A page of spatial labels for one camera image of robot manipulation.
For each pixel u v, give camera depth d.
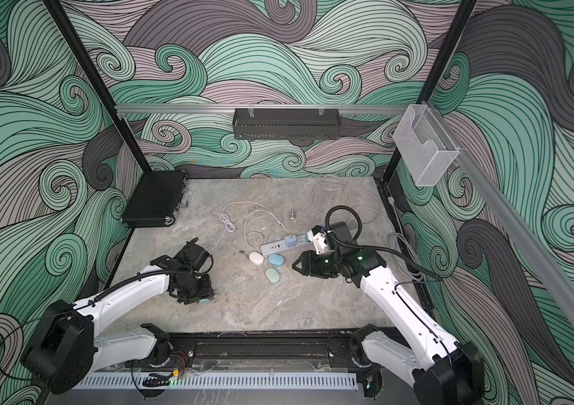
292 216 1.06
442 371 0.36
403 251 0.99
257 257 0.93
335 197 1.15
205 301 0.81
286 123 0.93
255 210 1.10
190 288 0.70
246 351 0.74
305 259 0.68
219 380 0.70
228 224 1.03
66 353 0.40
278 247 0.94
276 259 0.92
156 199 1.11
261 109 0.95
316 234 0.70
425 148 0.81
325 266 0.63
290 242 0.92
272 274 0.88
